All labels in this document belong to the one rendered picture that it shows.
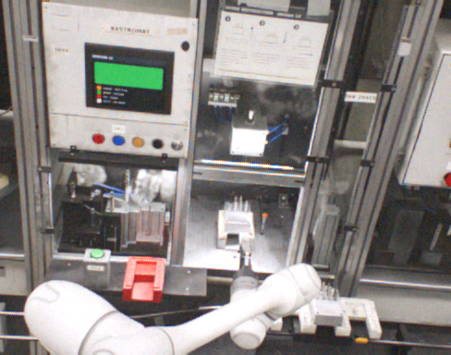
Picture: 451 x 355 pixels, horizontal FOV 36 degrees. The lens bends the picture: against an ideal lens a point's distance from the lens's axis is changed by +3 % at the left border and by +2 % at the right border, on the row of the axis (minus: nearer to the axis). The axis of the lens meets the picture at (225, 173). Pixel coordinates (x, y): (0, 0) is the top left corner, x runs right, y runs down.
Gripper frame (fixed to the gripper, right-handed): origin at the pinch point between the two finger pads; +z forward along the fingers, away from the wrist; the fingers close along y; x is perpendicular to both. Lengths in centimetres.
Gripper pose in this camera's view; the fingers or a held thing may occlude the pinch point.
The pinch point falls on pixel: (243, 240)
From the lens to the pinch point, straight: 219.5
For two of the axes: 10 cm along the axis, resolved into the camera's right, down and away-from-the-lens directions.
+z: 0.0, -5.6, 8.3
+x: -9.9, -0.9, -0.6
